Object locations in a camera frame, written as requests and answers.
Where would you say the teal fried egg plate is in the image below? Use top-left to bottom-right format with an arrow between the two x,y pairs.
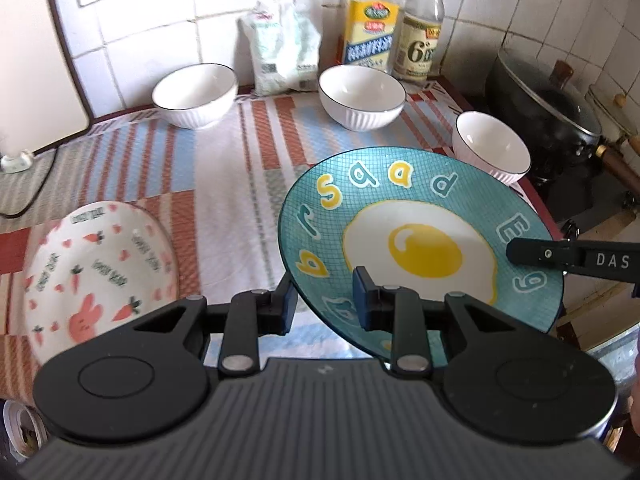
278,146 -> 563,359

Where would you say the pink rabbit carrot plate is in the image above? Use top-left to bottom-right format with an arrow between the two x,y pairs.
24,200 -> 179,364

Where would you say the white ribbed bowl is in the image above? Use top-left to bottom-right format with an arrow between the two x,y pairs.
318,65 -> 407,132
152,63 -> 239,130
452,110 -> 532,185

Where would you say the striped patchwork table cloth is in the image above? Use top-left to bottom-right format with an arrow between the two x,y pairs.
1,79 -> 468,403

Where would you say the black wok with glass lid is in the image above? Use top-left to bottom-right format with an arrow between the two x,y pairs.
484,49 -> 639,194

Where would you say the white vinegar bottle yellow cap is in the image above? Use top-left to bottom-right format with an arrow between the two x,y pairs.
392,0 -> 445,84

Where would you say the white salt bag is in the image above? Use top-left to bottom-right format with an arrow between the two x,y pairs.
241,0 -> 322,96

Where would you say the white cutting board dark rim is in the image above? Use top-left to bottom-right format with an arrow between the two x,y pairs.
1,0 -> 93,157

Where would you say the cooking wine bottle yellow label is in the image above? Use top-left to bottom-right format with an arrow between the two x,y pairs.
340,0 -> 400,72

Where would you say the white plug with black cord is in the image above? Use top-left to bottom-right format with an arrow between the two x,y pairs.
1,133 -> 89,220

